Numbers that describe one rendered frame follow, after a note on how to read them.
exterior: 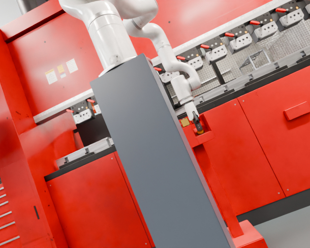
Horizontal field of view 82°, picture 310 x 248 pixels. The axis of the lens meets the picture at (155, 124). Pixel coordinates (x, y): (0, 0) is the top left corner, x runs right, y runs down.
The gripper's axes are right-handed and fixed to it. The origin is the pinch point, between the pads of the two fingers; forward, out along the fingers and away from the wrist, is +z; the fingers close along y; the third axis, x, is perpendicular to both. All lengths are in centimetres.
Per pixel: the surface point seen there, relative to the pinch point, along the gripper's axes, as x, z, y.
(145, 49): -8, -72, -41
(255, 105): 44.6, 4.1, -21.9
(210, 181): -6.7, 30.4, 3.4
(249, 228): 2, 63, 3
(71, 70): -73, -84, -44
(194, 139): -6.1, 4.9, 6.3
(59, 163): -113, -15, -41
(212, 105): 18.4, -7.9, -23.7
